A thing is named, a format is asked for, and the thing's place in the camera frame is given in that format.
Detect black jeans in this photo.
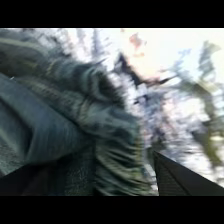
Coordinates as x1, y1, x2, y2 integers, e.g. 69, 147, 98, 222
0, 29, 158, 197

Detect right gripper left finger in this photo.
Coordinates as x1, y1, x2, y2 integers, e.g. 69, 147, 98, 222
0, 159, 65, 197

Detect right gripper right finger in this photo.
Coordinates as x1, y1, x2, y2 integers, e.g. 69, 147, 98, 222
153, 151, 224, 197

